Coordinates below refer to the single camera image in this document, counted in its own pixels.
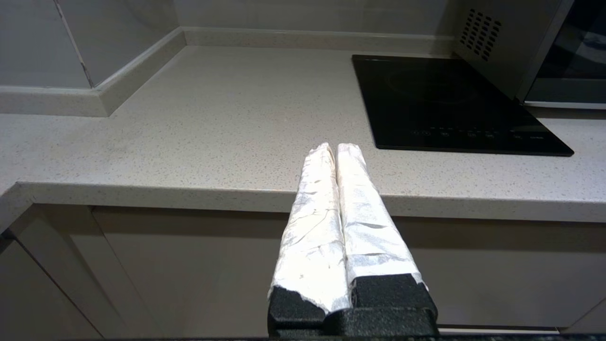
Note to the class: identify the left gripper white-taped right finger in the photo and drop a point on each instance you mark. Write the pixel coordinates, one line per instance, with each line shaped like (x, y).
(374, 237)

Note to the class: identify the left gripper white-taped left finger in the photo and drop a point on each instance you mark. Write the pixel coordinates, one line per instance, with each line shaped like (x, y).
(312, 237)

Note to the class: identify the silver Panasonic microwave oven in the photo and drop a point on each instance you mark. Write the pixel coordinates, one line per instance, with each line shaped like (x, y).
(516, 38)

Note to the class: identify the black induction cooktop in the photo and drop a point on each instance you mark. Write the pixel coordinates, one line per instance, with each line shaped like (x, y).
(426, 109)

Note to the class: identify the grey angled cabinet panel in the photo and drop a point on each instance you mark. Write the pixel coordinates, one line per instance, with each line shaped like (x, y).
(71, 265)

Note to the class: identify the grey side cabinet door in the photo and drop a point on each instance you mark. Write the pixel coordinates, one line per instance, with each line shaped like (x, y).
(23, 303)

